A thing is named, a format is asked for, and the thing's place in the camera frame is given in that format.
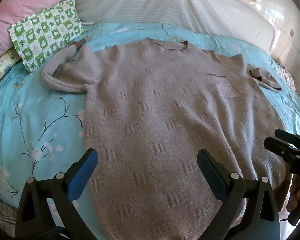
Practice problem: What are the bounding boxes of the white striped bedsheet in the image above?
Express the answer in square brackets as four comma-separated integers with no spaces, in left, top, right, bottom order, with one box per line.
[69,0,276,55]

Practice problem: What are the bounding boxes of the yellow patterned pillow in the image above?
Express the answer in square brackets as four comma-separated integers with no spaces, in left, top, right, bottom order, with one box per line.
[0,48,24,90]

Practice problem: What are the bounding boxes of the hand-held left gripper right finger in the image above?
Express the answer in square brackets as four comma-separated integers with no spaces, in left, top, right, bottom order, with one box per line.
[197,149,282,240]

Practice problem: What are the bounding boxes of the green checkered pillow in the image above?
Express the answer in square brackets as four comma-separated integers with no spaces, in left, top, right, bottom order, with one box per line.
[8,0,85,75]

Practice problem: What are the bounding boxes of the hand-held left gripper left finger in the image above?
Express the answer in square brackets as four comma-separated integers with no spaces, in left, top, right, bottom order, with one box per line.
[15,148,99,240]

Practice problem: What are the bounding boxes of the beige knitted sweater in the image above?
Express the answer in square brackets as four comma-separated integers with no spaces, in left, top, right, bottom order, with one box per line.
[39,37,292,240]

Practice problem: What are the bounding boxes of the person's right hand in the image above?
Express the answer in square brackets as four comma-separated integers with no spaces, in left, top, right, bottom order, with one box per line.
[286,174,300,217]

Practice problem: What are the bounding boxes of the blue floral blanket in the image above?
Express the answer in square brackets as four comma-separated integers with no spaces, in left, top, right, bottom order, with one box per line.
[0,22,300,208]

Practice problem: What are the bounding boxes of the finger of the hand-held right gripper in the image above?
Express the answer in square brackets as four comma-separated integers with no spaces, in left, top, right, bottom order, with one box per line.
[274,128,300,150]
[263,137,300,175]

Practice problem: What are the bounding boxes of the pink quilt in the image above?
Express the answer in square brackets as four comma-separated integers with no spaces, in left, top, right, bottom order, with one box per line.
[0,0,79,61]

